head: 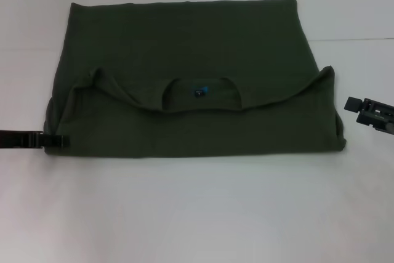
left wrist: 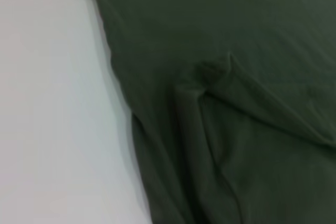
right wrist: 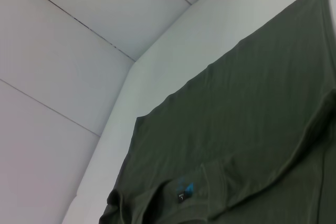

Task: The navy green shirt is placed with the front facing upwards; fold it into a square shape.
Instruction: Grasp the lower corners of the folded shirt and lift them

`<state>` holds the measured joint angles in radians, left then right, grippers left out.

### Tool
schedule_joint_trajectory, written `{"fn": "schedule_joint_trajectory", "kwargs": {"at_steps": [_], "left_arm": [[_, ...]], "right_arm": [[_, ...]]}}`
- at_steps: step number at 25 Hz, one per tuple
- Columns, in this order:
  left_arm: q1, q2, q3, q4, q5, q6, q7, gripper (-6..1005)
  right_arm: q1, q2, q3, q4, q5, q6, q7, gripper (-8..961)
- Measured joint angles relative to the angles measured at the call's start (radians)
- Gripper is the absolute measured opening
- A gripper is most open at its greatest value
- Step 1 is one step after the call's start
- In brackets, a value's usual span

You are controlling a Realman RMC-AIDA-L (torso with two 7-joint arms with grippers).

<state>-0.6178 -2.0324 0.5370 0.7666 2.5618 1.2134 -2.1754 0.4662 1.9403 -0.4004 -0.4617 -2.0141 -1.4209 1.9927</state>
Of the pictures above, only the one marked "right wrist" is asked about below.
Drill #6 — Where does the dark green FREE t-shirt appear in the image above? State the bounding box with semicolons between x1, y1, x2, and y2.
98;0;336;224

